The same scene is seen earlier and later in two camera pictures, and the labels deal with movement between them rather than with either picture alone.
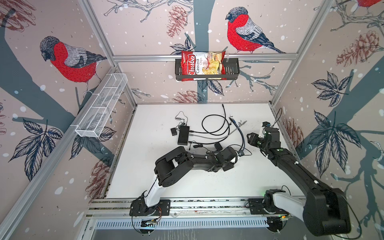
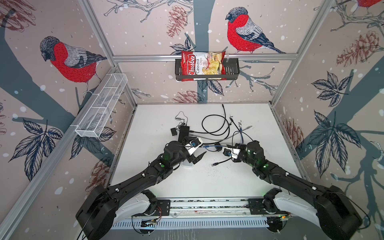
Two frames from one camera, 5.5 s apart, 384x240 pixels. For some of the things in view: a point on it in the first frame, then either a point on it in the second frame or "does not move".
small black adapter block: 218,146 does not move
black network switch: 183,138 does not move
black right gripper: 252,137 -> 237,146
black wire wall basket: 232,71 does not move
